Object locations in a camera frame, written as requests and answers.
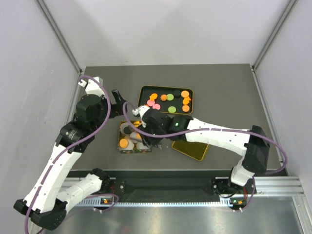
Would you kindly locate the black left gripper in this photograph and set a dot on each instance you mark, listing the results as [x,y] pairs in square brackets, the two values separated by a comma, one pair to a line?
[117,109]

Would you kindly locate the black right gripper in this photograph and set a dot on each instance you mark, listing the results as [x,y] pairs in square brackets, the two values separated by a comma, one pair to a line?
[149,140]

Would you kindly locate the orange spiky cookie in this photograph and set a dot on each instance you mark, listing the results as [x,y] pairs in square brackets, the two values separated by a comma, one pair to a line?
[163,97]

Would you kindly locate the black sandwich cookie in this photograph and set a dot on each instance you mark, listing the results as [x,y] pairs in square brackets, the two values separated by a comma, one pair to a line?
[127,131]

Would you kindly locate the orange round cookie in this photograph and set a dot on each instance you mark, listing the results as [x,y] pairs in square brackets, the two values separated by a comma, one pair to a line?
[123,143]
[185,94]
[185,108]

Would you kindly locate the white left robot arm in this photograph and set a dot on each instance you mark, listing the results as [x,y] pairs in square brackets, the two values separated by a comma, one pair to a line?
[45,205]

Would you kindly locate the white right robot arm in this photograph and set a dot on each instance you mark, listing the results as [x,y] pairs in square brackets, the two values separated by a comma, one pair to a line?
[251,145]

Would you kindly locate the pink round cookie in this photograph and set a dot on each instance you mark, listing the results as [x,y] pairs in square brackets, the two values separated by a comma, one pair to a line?
[150,103]
[156,106]

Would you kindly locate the green round cookie lower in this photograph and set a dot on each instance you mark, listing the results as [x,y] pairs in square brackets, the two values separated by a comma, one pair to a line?
[172,109]

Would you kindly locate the green round cookie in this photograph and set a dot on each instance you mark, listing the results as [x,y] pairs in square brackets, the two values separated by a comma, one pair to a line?
[172,109]
[170,97]

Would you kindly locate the white paper cup centre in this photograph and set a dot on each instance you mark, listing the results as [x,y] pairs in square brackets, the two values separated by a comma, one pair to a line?
[135,134]

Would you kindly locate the white paper cup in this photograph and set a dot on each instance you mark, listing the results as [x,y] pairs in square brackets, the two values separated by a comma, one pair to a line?
[141,147]
[135,134]
[123,125]
[130,147]

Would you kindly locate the white paper cup bottom right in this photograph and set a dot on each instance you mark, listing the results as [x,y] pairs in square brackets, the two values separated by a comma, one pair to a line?
[141,147]

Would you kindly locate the orange bird cookie left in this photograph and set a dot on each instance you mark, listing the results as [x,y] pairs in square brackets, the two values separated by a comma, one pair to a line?
[153,97]

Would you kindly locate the orange bird cookie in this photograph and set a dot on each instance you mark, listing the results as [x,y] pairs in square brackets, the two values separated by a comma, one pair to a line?
[186,100]
[153,97]

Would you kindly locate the white paper cup top left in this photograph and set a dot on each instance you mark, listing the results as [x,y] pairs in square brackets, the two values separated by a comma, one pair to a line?
[123,125]

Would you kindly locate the black rectangular tray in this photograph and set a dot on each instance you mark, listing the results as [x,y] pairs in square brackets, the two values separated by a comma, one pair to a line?
[147,90]

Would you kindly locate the gold square cookie tin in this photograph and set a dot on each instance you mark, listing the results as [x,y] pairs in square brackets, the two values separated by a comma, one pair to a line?
[134,151]

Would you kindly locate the green round cookie upper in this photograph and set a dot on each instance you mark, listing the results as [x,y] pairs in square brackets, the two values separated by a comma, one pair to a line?
[170,97]

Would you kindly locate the white paper cup bottom left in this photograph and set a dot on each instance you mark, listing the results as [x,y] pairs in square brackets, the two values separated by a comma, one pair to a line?
[130,147]

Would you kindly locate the black round cookie on tray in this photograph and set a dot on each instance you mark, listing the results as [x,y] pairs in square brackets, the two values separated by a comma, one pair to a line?
[177,93]

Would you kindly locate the orange bird cookie right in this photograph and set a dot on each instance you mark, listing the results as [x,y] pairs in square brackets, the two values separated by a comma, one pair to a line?
[186,100]

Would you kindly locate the gold square tin lid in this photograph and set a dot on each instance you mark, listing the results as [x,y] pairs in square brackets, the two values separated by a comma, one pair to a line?
[194,150]

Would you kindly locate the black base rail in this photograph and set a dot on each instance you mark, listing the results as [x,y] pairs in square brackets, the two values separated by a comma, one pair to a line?
[161,186]

